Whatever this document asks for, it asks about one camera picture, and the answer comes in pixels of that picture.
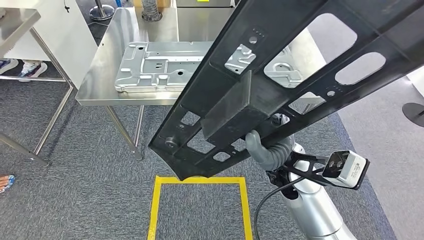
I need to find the grey laptop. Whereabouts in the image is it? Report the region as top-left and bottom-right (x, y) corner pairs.
(175, 0), (237, 8)

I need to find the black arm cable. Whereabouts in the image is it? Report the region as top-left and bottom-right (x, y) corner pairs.
(253, 175), (309, 240)

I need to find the black round stand base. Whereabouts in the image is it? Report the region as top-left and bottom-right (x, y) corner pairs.
(401, 101), (424, 128)

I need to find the chrome stanchion post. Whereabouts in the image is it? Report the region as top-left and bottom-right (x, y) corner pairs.
(88, 0), (116, 21)

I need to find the stainless steel workbench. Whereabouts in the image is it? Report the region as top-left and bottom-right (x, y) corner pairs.
(75, 6), (327, 162)

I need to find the stainless steel side table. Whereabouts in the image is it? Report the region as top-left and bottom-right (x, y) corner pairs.
(0, 8), (74, 168)

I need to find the white cabinet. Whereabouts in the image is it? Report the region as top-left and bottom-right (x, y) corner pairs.
(0, 0), (99, 90)

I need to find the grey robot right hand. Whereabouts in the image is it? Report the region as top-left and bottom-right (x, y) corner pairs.
(245, 113), (296, 172)

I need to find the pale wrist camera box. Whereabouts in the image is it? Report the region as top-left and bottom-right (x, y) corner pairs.
(276, 149), (371, 191)

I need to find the white panel stand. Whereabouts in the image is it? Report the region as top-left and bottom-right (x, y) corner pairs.
(405, 64), (424, 99)

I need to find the yellow floor tape square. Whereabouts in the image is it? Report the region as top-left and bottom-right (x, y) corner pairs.
(147, 175), (254, 240)

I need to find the black plastic frame part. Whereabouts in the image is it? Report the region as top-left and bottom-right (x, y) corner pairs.
(148, 0), (424, 182)

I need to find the person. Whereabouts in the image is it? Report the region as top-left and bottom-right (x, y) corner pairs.
(0, 174), (16, 195)
(0, 58), (48, 83)

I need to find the stamped grey metal panel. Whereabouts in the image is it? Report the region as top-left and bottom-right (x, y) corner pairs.
(114, 40), (304, 94)

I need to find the ribbed grey hose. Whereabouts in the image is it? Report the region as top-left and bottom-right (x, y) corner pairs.
(141, 0), (163, 22)

